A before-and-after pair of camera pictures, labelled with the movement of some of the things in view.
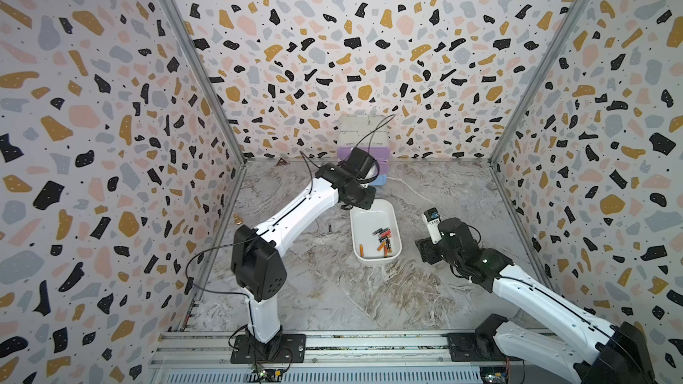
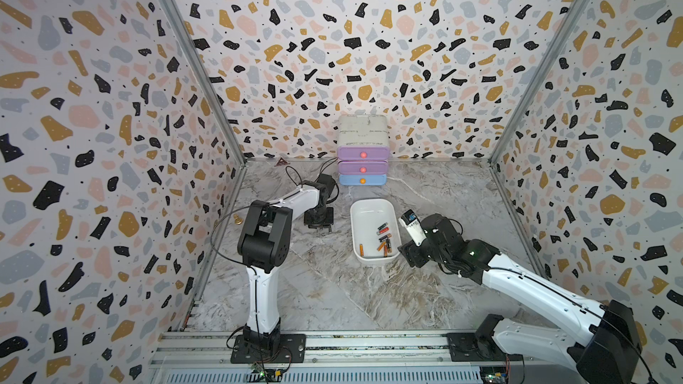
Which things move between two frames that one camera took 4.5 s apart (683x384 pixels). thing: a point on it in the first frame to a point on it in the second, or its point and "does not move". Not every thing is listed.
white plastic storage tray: [376, 233] does not move
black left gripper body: [364, 197] to [321, 218]
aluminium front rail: [189, 357] does not move
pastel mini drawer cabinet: [367, 132] does not move
